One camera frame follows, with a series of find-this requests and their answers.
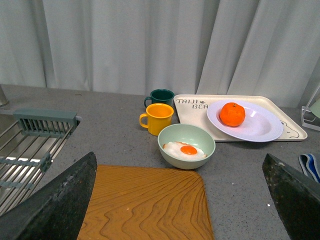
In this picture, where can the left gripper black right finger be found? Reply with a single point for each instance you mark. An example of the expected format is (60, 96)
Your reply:
(296, 198)

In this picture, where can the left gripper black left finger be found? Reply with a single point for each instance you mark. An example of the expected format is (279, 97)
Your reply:
(57, 210)

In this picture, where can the white round plate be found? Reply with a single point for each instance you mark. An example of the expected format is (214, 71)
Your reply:
(259, 125)

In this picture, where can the orange mandarin fruit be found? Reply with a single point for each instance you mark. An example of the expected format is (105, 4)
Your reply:
(232, 114)

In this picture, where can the grey blue folded cloth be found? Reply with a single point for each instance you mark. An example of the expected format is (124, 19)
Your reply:
(310, 165)

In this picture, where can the wooden grain tray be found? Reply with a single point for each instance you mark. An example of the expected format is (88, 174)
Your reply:
(144, 203)

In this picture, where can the metal sink drying rack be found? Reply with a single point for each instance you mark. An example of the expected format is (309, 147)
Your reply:
(30, 139)

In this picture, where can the clear acrylic cup rack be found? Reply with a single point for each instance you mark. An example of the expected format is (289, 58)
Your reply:
(308, 120)

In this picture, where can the green plastic cup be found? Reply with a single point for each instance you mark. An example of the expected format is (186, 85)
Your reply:
(315, 108)

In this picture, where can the light green bowl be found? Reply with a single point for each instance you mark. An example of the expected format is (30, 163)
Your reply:
(189, 134)

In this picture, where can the fake fried egg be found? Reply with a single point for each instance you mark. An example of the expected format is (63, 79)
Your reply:
(184, 151)

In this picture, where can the cream bear tray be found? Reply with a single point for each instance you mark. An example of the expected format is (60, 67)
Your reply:
(192, 109)

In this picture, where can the yellow mug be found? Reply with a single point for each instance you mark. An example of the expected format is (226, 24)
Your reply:
(157, 116)

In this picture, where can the white curtain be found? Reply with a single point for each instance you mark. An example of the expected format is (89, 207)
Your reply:
(267, 48)

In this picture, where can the dark green mug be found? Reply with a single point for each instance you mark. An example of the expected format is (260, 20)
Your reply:
(163, 96)

